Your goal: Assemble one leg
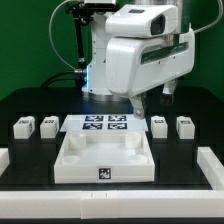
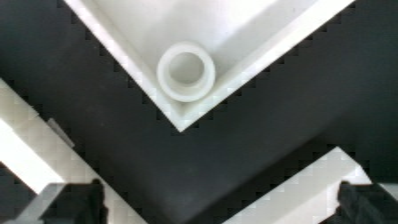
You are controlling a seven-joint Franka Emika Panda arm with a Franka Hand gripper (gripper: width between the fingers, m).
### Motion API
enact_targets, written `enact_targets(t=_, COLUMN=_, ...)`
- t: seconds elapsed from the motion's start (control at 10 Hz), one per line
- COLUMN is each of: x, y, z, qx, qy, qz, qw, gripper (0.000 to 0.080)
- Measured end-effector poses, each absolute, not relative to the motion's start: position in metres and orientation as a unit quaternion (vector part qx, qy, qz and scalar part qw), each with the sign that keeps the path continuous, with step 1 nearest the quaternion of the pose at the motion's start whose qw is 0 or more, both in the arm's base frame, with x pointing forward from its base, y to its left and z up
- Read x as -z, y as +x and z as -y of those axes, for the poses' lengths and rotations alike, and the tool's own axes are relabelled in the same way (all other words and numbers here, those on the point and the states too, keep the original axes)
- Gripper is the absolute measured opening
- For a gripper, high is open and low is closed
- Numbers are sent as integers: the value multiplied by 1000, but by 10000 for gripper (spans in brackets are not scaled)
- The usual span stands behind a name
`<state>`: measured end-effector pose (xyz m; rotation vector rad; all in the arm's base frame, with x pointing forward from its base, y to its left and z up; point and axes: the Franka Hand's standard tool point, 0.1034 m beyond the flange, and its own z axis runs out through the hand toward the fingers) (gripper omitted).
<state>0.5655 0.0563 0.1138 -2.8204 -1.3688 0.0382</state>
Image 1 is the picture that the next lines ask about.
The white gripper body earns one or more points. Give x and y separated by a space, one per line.
134 66

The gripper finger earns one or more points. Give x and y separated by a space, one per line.
167 95
138 107

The white square tabletop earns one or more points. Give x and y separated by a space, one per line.
104 157

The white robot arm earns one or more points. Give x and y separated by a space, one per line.
101 10

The white sheet with AprilTags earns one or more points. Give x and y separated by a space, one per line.
105 122

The white obstacle fence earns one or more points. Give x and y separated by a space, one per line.
123 203

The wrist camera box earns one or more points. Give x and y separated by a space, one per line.
143 21

